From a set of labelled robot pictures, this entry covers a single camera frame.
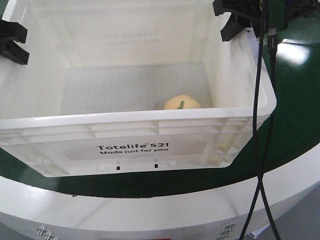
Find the black cable one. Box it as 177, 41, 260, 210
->
238, 0, 270, 240

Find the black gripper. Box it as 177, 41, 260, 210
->
212, 0, 320, 42

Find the white round conveyor rim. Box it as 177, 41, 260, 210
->
0, 142, 320, 240

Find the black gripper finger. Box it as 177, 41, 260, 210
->
0, 19, 28, 43
0, 41, 30, 65

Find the metal latch left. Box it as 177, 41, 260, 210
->
36, 224, 59, 240

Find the metal latch right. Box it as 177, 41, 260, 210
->
216, 224, 235, 240

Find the green circuit board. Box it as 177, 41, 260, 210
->
266, 0, 285, 32

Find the yellow plush bun green stripe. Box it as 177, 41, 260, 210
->
164, 95, 201, 110

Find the white plastic Totelife crate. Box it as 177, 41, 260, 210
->
0, 0, 258, 177

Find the metal latch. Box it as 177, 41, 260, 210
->
36, 224, 59, 240
216, 224, 235, 240

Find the black cable two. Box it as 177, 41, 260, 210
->
256, 28, 282, 240

